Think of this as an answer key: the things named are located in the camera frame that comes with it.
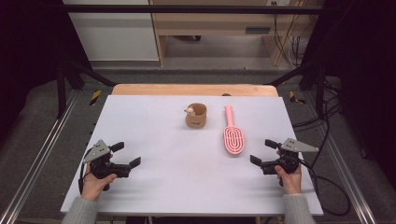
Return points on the black horizontal bar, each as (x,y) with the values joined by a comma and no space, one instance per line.
(186,9)

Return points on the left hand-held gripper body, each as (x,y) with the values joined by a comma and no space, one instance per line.
(96,151)

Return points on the white cabinet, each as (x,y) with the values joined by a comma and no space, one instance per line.
(118,34)

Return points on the black curtain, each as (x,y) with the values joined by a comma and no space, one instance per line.
(28,56)
(367,77)

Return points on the wooden table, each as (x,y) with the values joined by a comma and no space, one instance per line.
(174,89)

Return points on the small beige animal figure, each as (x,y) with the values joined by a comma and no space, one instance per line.
(189,111)

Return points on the light wooden desk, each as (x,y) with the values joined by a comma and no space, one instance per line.
(214,23)

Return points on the person's right hand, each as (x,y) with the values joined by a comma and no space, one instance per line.
(292,182)

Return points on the yellow black tape strip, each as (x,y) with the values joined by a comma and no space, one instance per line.
(95,97)
(292,96)

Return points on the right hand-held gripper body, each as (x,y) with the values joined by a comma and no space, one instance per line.
(289,160)

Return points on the white table board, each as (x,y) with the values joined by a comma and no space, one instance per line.
(174,174)

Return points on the black metal stand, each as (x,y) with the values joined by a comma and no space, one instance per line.
(320,90)
(61,93)

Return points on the pink hairbrush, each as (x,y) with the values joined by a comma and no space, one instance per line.
(233,137)

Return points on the person's left hand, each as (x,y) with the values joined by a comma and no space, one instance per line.
(91,186)

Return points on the brown cup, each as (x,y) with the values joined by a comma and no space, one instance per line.
(197,119)

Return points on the aluminium rail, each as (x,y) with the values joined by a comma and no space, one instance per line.
(348,174)
(37,155)

